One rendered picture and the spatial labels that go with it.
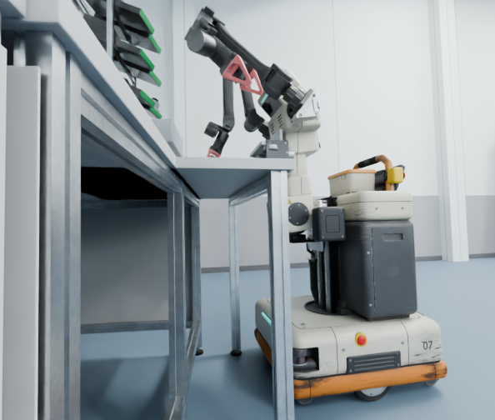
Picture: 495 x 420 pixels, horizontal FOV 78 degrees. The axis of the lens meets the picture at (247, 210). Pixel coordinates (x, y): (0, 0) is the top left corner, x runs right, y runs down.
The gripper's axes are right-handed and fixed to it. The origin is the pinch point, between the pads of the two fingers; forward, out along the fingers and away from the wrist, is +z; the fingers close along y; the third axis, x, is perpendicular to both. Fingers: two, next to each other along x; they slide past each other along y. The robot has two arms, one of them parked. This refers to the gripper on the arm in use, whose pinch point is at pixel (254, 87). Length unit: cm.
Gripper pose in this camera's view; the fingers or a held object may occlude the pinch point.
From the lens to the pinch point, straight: 92.8
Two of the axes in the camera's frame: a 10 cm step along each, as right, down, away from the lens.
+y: 3.7, -1.0, 9.2
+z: 6.7, 7.2, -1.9
